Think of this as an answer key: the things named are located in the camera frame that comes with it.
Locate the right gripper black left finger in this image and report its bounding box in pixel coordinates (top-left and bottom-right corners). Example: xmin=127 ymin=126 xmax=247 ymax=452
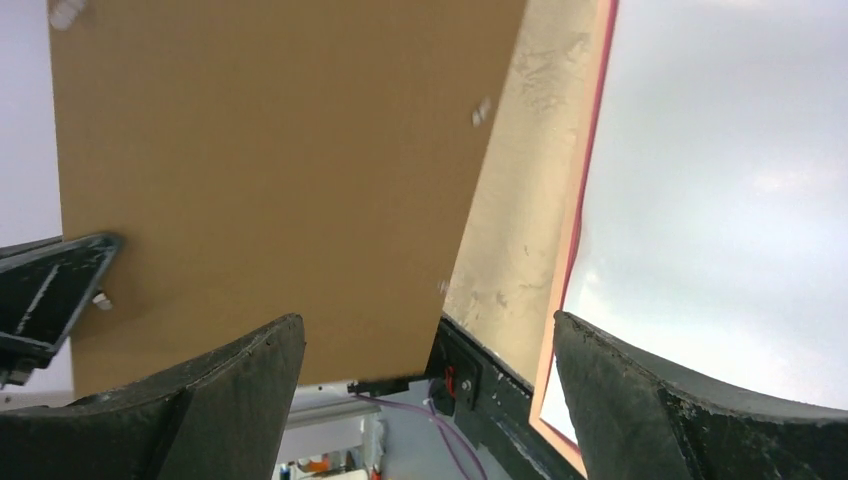
xmin=1 ymin=314 xmax=306 ymax=479

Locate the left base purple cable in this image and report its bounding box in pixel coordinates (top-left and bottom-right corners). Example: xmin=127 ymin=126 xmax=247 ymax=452
xmin=354 ymin=380 xmax=488 ymax=480

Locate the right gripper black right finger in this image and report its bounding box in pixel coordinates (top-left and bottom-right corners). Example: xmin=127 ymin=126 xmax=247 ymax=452
xmin=553 ymin=311 xmax=847 ymax=479

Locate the sunset landscape photo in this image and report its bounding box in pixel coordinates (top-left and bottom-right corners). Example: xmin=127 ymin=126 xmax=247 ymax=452
xmin=555 ymin=1 xmax=847 ymax=409

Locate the brown backing board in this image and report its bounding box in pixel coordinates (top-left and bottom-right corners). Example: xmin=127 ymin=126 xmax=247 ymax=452
xmin=49 ymin=1 xmax=525 ymax=396

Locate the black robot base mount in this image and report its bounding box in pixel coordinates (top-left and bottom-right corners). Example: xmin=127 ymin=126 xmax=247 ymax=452
xmin=347 ymin=314 xmax=581 ymax=479

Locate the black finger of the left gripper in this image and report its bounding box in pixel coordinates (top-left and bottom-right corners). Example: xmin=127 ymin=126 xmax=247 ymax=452
xmin=1 ymin=232 xmax=124 ymax=387

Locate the pink picture frame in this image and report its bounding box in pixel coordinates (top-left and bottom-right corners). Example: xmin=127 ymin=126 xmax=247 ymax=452
xmin=528 ymin=1 xmax=618 ymax=479

